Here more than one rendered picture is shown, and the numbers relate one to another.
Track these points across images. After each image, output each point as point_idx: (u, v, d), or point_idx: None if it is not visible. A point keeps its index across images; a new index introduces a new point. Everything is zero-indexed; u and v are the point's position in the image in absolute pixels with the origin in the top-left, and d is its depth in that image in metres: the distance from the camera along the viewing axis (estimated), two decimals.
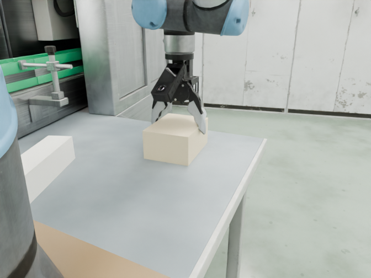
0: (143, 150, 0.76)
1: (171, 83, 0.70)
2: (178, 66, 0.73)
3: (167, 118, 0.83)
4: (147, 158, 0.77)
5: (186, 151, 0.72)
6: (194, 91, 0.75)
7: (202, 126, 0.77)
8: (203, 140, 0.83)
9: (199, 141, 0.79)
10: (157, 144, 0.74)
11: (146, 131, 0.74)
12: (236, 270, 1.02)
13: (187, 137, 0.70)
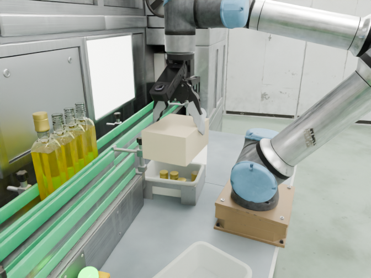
0: (142, 150, 0.77)
1: (170, 82, 0.70)
2: (178, 66, 0.73)
3: (168, 118, 0.83)
4: (146, 158, 0.77)
5: (184, 151, 0.72)
6: (194, 92, 0.74)
7: (201, 126, 0.76)
8: (203, 141, 0.82)
9: (198, 142, 0.79)
10: (155, 144, 0.74)
11: (144, 131, 0.74)
12: None
13: (185, 137, 0.70)
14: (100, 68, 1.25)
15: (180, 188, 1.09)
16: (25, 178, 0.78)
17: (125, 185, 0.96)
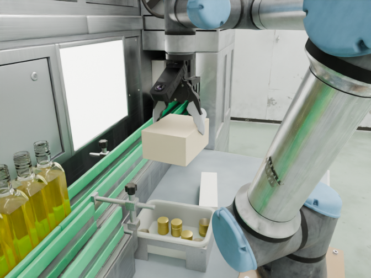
0: (142, 150, 0.77)
1: (170, 82, 0.70)
2: (178, 66, 0.73)
3: (168, 118, 0.83)
4: (146, 158, 0.77)
5: (184, 151, 0.72)
6: (194, 92, 0.74)
7: (201, 127, 0.76)
8: (203, 141, 0.82)
9: (198, 142, 0.79)
10: (155, 144, 0.74)
11: (144, 131, 0.74)
12: None
13: (185, 137, 0.70)
14: (81, 83, 0.96)
15: (185, 249, 0.80)
16: None
17: (107, 256, 0.68)
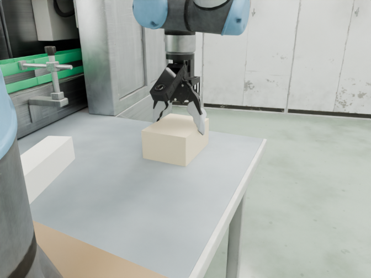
0: (142, 150, 0.77)
1: (170, 82, 0.70)
2: (178, 66, 0.73)
3: (168, 118, 0.83)
4: (146, 158, 0.77)
5: (184, 151, 0.72)
6: (194, 92, 0.74)
7: (201, 126, 0.76)
8: (203, 141, 0.82)
9: (198, 142, 0.79)
10: (155, 144, 0.74)
11: (144, 131, 0.74)
12: (236, 270, 1.02)
13: (185, 137, 0.70)
14: None
15: None
16: None
17: None
